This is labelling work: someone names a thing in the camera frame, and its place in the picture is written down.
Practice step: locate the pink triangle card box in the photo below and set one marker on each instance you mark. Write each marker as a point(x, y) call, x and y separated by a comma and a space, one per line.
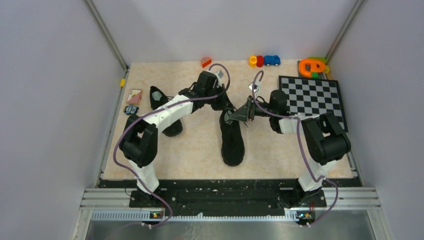
point(134, 97)

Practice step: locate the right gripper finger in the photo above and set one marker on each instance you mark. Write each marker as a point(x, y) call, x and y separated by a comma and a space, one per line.
point(248, 106)
point(241, 115)

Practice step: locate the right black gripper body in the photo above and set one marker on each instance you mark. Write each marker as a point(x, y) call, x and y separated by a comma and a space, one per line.
point(259, 111)

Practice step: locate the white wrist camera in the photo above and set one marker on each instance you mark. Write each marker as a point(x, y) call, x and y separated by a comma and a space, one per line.
point(219, 76)
point(255, 87)

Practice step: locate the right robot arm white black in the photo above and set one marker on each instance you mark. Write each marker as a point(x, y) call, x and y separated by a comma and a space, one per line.
point(326, 140)

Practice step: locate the orange ring toy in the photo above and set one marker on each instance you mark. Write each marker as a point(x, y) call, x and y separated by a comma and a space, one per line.
point(311, 68)

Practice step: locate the blue toy car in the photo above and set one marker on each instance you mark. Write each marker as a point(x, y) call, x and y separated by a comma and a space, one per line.
point(271, 60)

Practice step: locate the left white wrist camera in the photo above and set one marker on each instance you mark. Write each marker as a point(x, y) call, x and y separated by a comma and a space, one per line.
point(219, 76)

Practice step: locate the small blue black toy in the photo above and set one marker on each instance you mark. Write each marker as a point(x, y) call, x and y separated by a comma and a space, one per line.
point(131, 109)

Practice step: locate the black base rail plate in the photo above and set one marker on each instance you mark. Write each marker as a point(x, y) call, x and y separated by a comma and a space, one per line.
point(211, 198)

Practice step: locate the orange toy brick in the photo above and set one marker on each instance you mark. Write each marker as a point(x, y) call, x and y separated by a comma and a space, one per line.
point(205, 61)

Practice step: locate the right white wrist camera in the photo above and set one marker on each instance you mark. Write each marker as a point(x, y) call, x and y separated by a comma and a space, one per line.
point(255, 87)

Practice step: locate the yellow toy cylinder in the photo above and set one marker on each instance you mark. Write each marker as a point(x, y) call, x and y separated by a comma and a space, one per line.
point(252, 61)

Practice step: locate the red toy cylinder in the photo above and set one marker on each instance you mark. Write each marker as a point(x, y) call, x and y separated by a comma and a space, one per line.
point(259, 61)

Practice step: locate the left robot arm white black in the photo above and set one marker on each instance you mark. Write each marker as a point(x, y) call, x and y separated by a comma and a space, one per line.
point(139, 140)

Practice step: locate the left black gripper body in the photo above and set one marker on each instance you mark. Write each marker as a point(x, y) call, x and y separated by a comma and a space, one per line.
point(220, 103)

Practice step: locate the black shoe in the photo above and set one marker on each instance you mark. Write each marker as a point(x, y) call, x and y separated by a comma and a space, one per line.
point(158, 98)
point(232, 147)

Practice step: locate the black white checkerboard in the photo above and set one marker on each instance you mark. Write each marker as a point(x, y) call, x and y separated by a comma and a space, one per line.
point(308, 97)

